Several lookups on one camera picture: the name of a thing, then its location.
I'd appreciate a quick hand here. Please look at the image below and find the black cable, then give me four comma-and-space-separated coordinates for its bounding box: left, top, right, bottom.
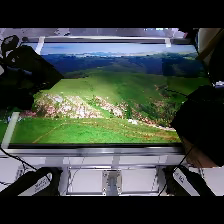
0, 147, 38, 172

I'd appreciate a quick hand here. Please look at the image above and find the silver frame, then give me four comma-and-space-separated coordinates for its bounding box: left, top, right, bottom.
0, 145, 224, 197

